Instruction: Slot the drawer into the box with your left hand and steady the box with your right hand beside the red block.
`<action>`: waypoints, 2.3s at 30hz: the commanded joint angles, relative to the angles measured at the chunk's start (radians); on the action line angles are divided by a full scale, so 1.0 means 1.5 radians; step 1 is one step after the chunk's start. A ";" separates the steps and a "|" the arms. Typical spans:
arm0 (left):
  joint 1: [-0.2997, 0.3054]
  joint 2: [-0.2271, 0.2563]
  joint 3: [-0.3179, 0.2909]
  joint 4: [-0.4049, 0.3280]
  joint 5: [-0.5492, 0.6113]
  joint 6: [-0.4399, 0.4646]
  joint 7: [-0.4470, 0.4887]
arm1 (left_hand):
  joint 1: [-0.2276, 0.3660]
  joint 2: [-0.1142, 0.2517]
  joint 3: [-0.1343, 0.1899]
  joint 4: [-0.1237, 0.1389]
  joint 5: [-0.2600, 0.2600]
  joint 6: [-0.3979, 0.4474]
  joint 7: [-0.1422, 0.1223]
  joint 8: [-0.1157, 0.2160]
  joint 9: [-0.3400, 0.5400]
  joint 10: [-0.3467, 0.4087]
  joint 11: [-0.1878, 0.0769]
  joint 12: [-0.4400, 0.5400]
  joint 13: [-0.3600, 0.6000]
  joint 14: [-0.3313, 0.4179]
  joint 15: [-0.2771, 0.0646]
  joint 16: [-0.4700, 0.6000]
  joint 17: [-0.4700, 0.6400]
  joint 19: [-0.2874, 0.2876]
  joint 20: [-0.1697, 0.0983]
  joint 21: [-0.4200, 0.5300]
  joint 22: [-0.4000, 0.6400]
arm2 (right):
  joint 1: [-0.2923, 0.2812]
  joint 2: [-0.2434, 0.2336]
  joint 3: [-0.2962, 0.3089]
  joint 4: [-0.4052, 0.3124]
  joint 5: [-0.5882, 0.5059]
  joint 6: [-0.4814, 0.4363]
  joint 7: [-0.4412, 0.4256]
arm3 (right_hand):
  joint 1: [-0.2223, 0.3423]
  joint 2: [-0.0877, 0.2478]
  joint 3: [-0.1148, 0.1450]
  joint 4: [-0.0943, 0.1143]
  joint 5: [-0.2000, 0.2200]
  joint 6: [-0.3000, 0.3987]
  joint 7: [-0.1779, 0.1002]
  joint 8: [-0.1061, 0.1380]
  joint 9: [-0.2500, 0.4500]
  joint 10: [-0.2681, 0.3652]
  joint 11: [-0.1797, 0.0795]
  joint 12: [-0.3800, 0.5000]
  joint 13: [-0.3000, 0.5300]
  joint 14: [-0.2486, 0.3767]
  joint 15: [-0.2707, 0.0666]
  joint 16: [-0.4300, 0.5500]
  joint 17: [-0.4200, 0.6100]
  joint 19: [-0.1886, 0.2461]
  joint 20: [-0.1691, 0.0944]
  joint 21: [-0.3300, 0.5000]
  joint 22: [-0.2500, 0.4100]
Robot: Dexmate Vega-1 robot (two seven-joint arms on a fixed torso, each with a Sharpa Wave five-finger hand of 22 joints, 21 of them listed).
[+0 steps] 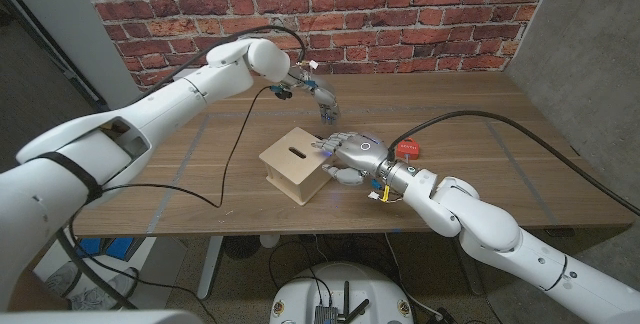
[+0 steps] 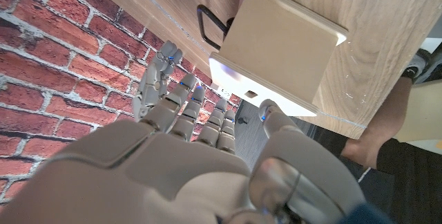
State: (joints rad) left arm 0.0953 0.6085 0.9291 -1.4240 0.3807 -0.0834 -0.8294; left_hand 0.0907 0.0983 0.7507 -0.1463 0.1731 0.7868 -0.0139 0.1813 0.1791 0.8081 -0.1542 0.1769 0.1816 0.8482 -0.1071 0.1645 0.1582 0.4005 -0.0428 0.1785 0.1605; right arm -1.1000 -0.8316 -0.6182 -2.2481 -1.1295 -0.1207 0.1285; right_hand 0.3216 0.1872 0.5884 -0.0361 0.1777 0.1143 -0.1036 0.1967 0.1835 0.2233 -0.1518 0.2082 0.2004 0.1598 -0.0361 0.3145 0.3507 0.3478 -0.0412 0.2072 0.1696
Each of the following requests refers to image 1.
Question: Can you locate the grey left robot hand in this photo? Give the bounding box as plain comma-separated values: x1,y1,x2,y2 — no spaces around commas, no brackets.
282,66,342,126

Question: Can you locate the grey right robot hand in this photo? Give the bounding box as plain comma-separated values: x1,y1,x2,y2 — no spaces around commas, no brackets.
312,131,424,198

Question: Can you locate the wooden box with slot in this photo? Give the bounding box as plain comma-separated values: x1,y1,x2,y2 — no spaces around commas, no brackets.
258,126,334,207

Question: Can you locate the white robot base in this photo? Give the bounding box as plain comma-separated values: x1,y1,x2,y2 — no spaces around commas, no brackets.
268,261,416,324

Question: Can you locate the red block with metal pin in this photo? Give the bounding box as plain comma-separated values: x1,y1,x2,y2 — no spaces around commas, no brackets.
395,137,421,161

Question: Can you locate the small grey computer box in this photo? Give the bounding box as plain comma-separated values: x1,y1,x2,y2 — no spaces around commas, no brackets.
313,305,340,324

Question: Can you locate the red brick printed backdrop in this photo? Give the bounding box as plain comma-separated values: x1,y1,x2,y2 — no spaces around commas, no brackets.
71,0,561,96

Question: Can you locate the white power outlet strip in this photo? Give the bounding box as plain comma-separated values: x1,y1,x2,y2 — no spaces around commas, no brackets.
172,67,201,83

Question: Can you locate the dark round floor object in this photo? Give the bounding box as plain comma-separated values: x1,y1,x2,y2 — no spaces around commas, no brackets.
222,236,261,261

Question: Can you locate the tilted black antenna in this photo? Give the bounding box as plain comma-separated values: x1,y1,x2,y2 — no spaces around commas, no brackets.
347,298,371,324

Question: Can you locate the grey table leg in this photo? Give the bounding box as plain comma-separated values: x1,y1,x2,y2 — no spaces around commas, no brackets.
454,241,485,298

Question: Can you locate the black floor plug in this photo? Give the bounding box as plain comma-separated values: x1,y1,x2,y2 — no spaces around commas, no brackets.
430,306,459,324

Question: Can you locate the white table leg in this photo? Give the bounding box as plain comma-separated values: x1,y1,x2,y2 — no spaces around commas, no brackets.
196,235,225,301

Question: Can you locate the blue foot pedal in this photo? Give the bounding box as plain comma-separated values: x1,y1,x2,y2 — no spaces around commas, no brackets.
74,237,105,258
105,236,146,261

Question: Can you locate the person with grey sneakers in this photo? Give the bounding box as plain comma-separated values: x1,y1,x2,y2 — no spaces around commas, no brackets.
9,266,139,311

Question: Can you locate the white robot torso edge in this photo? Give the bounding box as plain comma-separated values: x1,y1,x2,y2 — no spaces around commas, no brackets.
0,308,204,324

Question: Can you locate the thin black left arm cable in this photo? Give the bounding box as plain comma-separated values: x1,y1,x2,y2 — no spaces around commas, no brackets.
67,86,274,324

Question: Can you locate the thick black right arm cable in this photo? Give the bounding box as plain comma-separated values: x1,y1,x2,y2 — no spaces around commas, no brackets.
387,109,640,217

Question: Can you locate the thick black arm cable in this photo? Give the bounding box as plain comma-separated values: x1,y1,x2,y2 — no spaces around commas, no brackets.
54,24,307,311
387,109,640,217

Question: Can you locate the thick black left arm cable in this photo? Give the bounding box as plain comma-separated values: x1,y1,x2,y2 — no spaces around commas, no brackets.
54,24,307,311

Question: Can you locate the black cable on base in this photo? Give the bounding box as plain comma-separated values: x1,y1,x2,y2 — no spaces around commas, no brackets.
268,240,334,310

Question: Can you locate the white floor cable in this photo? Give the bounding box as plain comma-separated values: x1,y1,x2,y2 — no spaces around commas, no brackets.
383,233,444,318

